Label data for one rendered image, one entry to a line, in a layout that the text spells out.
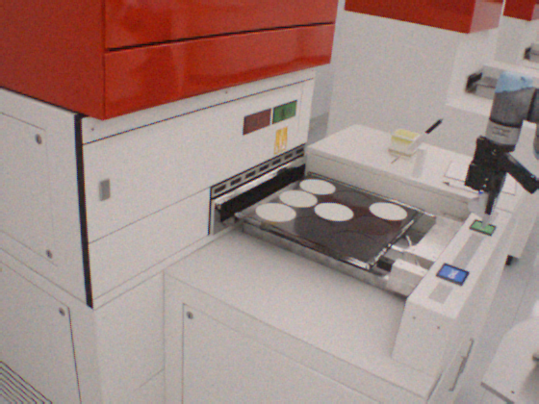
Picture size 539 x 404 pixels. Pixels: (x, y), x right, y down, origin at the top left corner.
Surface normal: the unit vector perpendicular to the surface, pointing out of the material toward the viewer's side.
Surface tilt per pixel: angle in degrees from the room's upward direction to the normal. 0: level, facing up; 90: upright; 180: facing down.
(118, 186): 90
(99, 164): 90
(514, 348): 0
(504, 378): 0
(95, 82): 90
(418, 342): 90
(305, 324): 0
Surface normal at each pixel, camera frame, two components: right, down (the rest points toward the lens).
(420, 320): -0.54, 0.32
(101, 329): 0.83, 0.31
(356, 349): 0.10, -0.90
